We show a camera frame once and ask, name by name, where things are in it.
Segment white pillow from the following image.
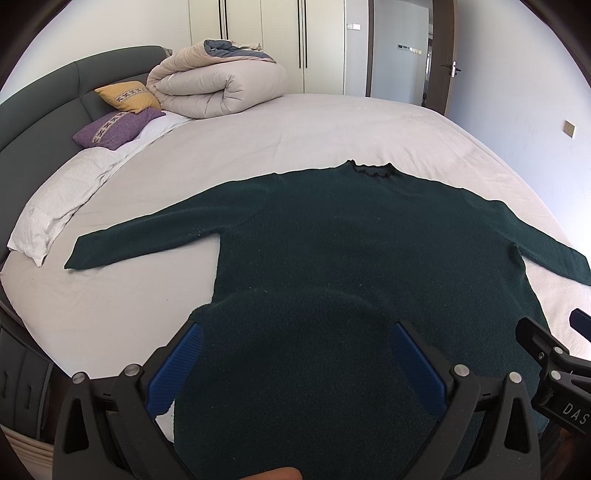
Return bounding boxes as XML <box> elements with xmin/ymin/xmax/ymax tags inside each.
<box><xmin>7</xmin><ymin>111</ymin><xmax>189</xmax><ymax>267</ymax></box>

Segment dark grey upholstered headboard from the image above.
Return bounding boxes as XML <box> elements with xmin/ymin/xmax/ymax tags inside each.
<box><xmin>1</xmin><ymin>46</ymin><xmax>169</xmax><ymax>259</ymax></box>

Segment dark green knit sweater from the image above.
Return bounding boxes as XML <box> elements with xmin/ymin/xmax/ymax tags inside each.
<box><xmin>66</xmin><ymin>161</ymin><xmax>590</xmax><ymax>479</ymax></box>

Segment metal door handle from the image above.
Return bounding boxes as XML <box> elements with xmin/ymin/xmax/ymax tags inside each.
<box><xmin>444</xmin><ymin>60</ymin><xmax>461</xmax><ymax>78</ymax></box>

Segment person left hand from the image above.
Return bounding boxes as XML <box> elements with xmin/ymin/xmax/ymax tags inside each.
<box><xmin>242</xmin><ymin>467</ymin><xmax>302</xmax><ymax>480</ymax></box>

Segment dark bedside cabinet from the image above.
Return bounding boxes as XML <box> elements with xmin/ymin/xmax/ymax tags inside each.
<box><xmin>1</xmin><ymin>309</ymin><xmax>53</xmax><ymax>440</ymax></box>

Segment dark brown door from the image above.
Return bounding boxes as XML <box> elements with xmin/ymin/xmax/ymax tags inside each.
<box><xmin>425</xmin><ymin>0</ymin><xmax>457</xmax><ymax>115</ymax></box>

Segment beige wall switch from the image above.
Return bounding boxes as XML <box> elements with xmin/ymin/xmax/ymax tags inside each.
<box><xmin>563</xmin><ymin>120</ymin><xmax>575</xmax><ymax>138</ymax></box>

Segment white bed mattress sheet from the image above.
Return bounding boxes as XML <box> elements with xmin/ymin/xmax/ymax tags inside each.
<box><xmin>1</xmin><ymin>95</ymin><xmax>565</xmax><ymax>377</ymax></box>

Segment folded beige duvet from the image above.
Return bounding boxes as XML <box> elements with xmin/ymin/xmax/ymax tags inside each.
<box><xmin>146</xmin><ymin>39</ymin><xmax>288</xmax><ymax>119</ymax></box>

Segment yellow patterned cushion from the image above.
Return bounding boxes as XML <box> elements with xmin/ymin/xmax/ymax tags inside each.
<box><xmin>94</xmin><ymin>81</ymin><xmax>161</xmax><ymax>114</ymax></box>

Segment purple patterned cushion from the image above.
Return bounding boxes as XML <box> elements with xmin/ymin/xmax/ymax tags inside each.
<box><xmin>72</xmin><ymin>108</ymin><xmax>164</xmax><ymax>150</ymax></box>

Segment cream wardrobe with dark handles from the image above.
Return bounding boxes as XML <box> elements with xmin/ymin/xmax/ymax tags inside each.
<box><xmin>188</xmin><ymin>0</ymin><xmax>369</xmax><ymax>97</ymax></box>

